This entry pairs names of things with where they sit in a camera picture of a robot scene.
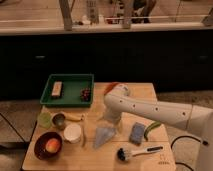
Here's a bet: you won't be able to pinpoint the metal cup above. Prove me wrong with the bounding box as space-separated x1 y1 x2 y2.
52 113 65 130

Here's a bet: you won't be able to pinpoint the wooden table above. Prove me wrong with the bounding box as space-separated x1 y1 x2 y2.
22 83 176 171

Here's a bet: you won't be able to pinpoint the green plastic tray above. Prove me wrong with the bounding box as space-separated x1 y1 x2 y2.
40 74 94 108

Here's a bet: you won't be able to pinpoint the orange peach fruit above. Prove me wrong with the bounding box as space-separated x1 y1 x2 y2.
45 138 60 153

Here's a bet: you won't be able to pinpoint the dark red bowl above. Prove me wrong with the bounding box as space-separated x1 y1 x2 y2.
34 132 62 160

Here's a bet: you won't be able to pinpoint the green chili pepper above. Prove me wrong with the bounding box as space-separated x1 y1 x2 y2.
144 122 161 141

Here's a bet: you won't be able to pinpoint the light green cup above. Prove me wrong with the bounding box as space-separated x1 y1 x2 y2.
37 113 52 129

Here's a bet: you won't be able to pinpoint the light blue towel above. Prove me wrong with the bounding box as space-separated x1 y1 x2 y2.
93 123 116 149

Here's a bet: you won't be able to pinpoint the white cup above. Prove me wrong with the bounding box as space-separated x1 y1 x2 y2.
63 123 82 143

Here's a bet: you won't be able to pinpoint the black cable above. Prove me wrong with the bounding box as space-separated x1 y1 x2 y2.
170 134 209 171

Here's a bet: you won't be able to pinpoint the black white dish brush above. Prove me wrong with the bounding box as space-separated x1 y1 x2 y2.
117 146 163 162

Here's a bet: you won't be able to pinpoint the blue sponge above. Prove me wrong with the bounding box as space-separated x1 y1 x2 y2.
129 122 145 145

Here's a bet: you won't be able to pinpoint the wooden block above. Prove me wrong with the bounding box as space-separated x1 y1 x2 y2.
51 81 62 97

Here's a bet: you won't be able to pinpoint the dark red grapes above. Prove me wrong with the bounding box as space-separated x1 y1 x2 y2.
80 88 91 101

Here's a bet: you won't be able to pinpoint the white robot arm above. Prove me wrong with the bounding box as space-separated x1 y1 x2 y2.
103 83 213 171

